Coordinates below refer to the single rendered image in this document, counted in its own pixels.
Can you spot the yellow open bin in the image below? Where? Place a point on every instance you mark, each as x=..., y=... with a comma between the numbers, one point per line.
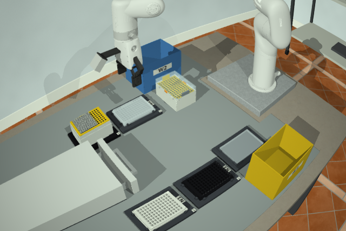
x=275, y=164

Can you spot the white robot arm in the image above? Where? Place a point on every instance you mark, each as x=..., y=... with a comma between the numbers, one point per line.
x=272, y=27

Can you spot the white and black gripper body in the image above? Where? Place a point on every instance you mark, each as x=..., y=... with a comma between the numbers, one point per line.
x=129, y=49

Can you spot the blue open-top bin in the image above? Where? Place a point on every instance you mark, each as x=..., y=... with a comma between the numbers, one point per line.
x=159, y=58

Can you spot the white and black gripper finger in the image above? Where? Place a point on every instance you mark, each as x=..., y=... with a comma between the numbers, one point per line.
x=136, y=76
x=121, y=68

